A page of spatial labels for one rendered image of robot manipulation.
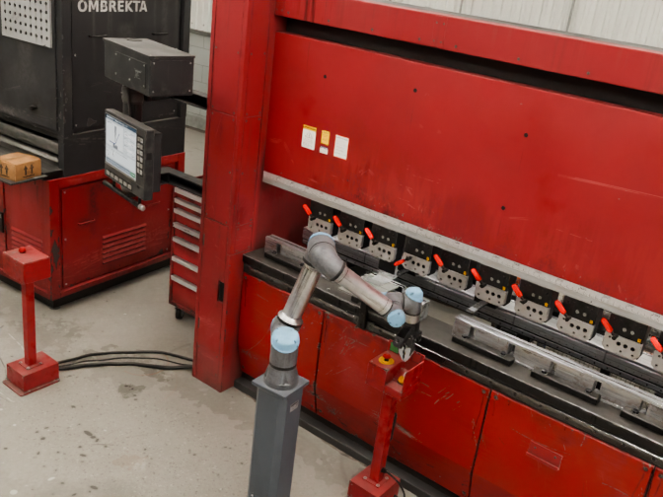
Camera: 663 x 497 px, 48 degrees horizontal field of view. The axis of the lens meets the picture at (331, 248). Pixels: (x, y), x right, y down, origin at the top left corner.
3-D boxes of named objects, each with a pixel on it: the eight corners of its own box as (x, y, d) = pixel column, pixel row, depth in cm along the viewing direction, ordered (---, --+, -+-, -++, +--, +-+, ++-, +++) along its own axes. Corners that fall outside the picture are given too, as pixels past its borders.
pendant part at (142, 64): (101, 194, 413) (102, 36, 381) (142, 189, 429) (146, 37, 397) (144, 226, 379) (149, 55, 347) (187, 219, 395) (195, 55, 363)
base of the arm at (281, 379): (284, 394, 312) (286, 374, 308) (256, 381, 319) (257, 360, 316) (305, 380, 324) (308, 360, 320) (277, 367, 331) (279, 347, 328)
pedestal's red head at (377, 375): (364, 383, 349) (370, 349, 342) (384, 371, 361) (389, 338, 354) (400, 401, 338) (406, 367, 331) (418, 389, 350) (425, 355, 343)
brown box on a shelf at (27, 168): (-20, 173, 458) (-21, 153, 453) (18, 166, 479) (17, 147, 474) (10, 185, 444) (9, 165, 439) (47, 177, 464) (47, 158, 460)
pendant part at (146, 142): (104, 175, 401) (104, 108, 388) (124, 173, 409) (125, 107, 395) (143, 201, 371) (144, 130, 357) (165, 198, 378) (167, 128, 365)
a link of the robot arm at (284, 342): (268, 367, 312) (271, 338, 307) (268, 350, 324) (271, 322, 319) (297, 369, 313) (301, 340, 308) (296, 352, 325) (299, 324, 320)
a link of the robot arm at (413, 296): (403, 285, 327) (422, 285, 328) (400, 307, 332) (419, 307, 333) (405, 294, 320) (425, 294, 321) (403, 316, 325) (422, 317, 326)
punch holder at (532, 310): (512, 312, 332) (520, 278, 326) (521, 307, 339) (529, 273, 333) (544, 324, 324) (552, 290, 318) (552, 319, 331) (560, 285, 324)
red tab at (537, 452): (525, 455, 331) (528, 442, 328) (527, 453, 332) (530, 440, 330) (556, 471, 323) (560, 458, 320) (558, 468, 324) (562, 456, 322)
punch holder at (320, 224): (307, 229, 397) (310, 199, 391) (317, 226, 404) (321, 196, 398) (329, 238, 389) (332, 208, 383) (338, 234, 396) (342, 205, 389)
